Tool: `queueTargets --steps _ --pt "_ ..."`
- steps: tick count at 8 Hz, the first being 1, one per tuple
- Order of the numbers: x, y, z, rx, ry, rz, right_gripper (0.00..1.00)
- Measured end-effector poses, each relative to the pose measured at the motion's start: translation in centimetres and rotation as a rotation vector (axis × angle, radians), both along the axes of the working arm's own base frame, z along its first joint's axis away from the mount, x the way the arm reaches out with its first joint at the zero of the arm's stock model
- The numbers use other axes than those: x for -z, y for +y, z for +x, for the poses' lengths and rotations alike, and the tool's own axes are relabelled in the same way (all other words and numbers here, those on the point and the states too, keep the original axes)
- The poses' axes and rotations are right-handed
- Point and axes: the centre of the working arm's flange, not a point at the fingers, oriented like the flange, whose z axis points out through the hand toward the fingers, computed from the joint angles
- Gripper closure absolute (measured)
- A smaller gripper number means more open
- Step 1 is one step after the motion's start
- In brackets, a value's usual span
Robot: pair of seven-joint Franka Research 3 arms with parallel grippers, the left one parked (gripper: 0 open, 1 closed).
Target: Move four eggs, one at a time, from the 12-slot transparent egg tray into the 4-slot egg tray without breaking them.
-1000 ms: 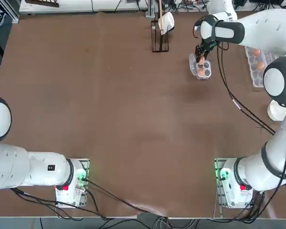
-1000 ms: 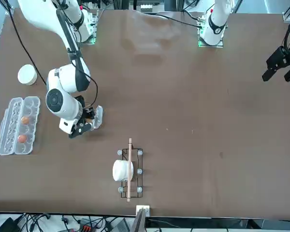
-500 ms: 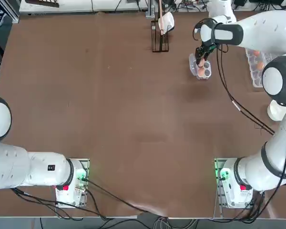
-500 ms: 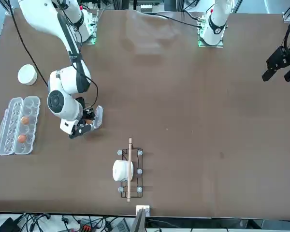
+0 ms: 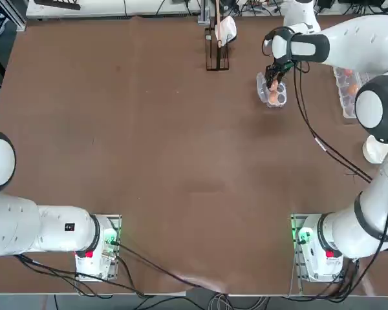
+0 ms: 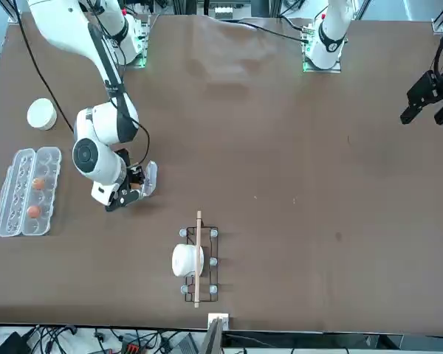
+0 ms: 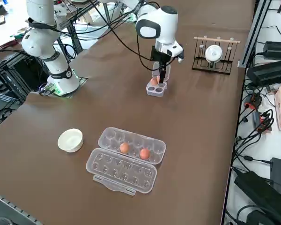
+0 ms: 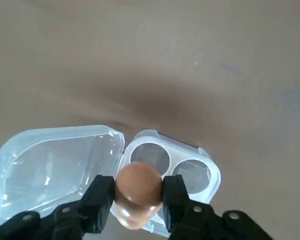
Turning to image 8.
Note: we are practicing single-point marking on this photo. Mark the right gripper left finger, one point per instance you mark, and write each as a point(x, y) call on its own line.
point(90, 210)

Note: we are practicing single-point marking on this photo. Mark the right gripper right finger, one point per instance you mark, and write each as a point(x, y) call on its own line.
point(180, 215)

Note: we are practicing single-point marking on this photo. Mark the brown egg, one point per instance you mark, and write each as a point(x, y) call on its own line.
point(137, 182)
point(135, 217)

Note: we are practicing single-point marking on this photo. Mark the clear four-slot egg tray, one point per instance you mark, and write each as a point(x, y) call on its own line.
point(52, 155)

